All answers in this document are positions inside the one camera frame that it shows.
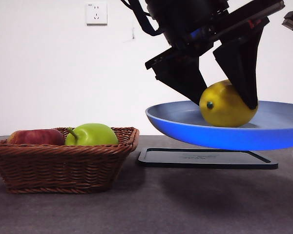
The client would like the yellow lemon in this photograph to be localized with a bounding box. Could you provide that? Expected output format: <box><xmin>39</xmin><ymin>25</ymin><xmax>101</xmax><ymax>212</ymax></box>
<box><xmin>199</xmin><ymin>79</ymin><xmax>259</xmax><ymax>128</ymax></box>

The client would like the blue plate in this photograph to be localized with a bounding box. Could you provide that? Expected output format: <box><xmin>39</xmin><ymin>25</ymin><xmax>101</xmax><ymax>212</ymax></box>
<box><xmin>145</xmin><ymin>100</ymin><xmax>293</xmax><ymax>151</ymax></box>

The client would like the brown wicker basket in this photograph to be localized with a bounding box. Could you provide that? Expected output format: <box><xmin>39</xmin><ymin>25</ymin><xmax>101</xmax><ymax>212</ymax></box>
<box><xmin>0</xmin><ymin>126</ymin><xmax>140</xmax><ymax>195</ymax></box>

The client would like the black flat tray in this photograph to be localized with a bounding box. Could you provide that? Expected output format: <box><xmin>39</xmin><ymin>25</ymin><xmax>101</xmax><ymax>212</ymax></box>
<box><xmin>137</xmin><ymin>148</ymin><xmax>279</xmax><ymax>170</ymax></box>

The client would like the green apple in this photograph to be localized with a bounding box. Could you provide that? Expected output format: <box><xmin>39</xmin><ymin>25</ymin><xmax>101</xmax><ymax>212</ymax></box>
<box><xmin>64</xmin><ymin>123</ymin><xmax>120</xmax><ymax>146</ymax></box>

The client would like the red apple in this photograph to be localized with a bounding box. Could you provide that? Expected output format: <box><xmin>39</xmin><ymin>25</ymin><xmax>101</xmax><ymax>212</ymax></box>
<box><xmin>6</xmin><ymin>129</ymin><xmax>65</xmax><ymax>146</ymax></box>

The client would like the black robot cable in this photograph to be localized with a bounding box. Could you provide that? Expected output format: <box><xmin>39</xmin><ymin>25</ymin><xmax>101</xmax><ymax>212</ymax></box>
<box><xmin>119</xmin><ymin>0</ymin><xmax>163</xmax><ymax>37</ymax></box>

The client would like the white wall socket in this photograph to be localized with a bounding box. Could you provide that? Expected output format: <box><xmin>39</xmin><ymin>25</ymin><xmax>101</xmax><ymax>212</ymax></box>
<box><xmin>85</xmin><ymin>2</ymin><xmax>108</xmax><ymax>26</ymax></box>

